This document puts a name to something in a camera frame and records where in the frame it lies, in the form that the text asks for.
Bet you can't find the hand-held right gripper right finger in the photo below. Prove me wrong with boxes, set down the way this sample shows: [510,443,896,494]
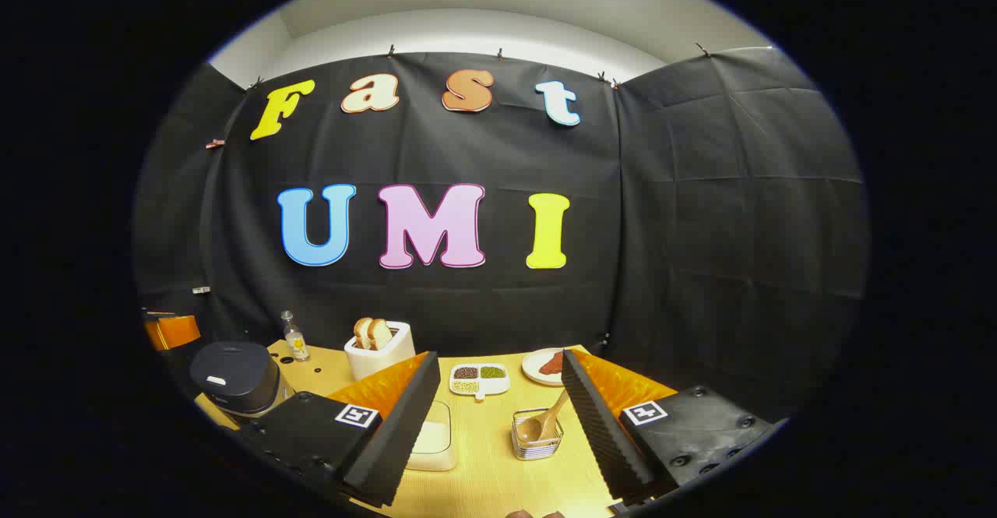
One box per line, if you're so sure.
[561,349,780,507]

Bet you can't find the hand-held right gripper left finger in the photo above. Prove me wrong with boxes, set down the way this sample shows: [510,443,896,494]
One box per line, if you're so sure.
[234,351,442,509]

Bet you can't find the clear rice container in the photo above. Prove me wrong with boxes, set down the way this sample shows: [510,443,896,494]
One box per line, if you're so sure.
[405,401,459,472]

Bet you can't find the metal wire chopstick holder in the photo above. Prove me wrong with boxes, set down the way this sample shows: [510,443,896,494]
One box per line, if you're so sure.
[511,407,564,461]

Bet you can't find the wooden spoon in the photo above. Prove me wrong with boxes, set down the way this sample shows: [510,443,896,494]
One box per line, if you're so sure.
[516,388,571,445]

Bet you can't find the dark grey rice cooker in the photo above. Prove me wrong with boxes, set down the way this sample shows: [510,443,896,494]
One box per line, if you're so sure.
[189,340,295,425]

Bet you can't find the white toaster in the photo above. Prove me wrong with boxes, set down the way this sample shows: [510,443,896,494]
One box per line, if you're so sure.
[343,320,416,382]

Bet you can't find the white divided bean dish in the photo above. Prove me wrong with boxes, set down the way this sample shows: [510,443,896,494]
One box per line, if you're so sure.
[449,363,511,402]

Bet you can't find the small white plate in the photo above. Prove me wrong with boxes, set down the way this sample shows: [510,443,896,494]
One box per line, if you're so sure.
[521,347,568,387]

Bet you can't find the small glass bottle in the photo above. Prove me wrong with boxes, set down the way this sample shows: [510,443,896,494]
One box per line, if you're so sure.
[280,311,311,363]

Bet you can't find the black backdrop cloth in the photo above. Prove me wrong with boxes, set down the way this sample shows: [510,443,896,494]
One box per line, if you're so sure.
[132,47,869,425]

